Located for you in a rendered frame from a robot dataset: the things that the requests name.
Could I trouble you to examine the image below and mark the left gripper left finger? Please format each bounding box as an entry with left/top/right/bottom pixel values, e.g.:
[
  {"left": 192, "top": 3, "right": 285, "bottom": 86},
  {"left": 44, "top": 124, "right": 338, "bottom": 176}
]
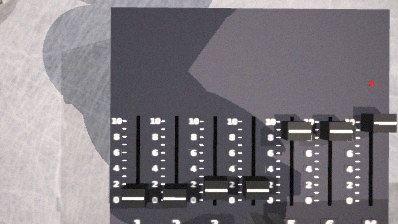
[{"left": 248, "top": 213, "right": 268, "bottom": 224}]

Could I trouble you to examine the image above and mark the dark grey lighting desk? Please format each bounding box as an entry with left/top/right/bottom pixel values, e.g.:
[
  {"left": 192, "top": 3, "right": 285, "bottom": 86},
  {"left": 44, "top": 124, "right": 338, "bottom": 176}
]
[{"left": 110, "top": 7, "right": 397, "bottom": 224}]

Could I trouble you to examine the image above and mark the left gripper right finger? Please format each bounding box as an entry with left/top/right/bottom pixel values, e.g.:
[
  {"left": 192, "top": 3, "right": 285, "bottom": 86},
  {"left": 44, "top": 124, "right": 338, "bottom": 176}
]
[{"left": 264, "top": 213, "right": 286, "bottom": 224}]

